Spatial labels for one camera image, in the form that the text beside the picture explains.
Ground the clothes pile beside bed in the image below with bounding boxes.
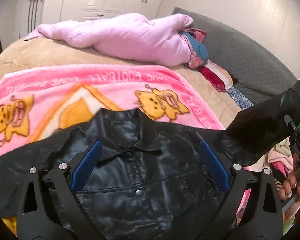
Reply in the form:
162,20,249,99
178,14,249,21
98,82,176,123
263,138,294,191

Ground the colourful folded clothes pile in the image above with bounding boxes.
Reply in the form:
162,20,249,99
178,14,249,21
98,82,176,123
179,28,234,92

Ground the light pink quilted duvet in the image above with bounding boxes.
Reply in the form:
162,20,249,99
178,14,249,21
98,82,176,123
25,13,193,67

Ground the black leather jacket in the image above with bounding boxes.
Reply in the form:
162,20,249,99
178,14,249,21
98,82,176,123
0,81,300,239

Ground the person's right hand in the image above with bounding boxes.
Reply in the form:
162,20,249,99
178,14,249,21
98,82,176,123
277,153,300,223

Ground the beige bed sheet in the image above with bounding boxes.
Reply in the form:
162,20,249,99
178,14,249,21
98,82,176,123
0,37,241,127

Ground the blue patterned pillow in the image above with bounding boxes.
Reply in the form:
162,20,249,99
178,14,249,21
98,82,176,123
227,86,254,110

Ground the grey quilted headboard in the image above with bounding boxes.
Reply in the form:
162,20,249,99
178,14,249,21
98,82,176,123
172,7,297,104

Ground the pink cartoon fleece blanket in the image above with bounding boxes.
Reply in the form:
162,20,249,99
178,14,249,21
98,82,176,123
0,64,252,235

